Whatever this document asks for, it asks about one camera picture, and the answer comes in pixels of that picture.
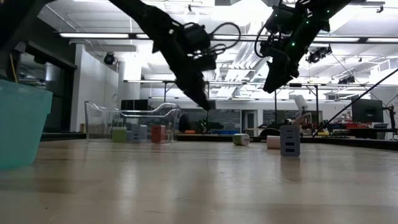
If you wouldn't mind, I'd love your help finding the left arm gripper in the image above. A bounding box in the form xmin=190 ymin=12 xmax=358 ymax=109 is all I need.
xmin=152 ymin=22 xmax=218 ymax=111

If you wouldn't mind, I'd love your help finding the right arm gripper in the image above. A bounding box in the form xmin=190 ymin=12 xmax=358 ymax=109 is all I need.
xmin=260 ymin=3 xmax=331 ymax=94

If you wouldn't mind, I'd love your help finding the red multiport charger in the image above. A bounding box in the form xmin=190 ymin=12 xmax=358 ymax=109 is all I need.
xmin=151 ymin=124 xmax=167 ymax=144

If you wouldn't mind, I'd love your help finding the light blue multiport charger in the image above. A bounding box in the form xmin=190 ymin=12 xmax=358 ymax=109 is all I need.
xmin=126 ymin=124 xmax=141 ymax=142
xmin=279 ymin=124 xmax=301 ymax=157

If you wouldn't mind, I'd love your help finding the white green cube charger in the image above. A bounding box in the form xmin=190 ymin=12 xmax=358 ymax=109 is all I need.
xmin=111 ymin=126 xmax=127 ymax=143

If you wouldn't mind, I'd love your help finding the person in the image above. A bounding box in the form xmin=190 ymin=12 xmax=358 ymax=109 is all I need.
xmin=178 ymin=113 xmax=191 ymax=133

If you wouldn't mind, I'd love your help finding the pink cube charger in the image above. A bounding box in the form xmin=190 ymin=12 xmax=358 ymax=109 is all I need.
xmin=266 ymin=135 xmax=281 ymax=149

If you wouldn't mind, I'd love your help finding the small green plug charger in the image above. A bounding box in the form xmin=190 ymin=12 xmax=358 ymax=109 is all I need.
xmin=232 ymin=133 xmax=251 ymax=146

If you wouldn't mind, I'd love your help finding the black computer monitor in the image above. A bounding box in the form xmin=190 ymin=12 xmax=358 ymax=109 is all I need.
xmin=351 ymin=98 xmax=384 ymax=123

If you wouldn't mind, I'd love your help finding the clear plastic bin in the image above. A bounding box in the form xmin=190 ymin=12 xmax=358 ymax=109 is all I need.
xmin=84 ymin=101 xmax=182 ymax=144

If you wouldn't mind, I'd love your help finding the long ceiling light bar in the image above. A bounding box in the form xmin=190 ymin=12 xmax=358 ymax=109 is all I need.
xmin=58 ymin=32 xmax=398 ymax=44

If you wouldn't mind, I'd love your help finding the green plastic bin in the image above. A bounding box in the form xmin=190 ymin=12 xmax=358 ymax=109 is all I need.
xmin=0 ymin=79 xmax=53 ymax=171

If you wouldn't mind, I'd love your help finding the black metal gantry frame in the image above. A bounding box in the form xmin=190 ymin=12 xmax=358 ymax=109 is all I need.
xmin=163 ymin=80 xmax=320 ymax=131

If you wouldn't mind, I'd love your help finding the black wall screen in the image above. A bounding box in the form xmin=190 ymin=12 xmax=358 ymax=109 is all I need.
xmin=120 ymin=99 xmax=149 ymax=111

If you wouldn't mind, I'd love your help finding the black cable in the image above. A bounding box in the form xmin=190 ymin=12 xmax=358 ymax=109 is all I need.
xmin=312 ymin=67 xmax=398 ymax=138

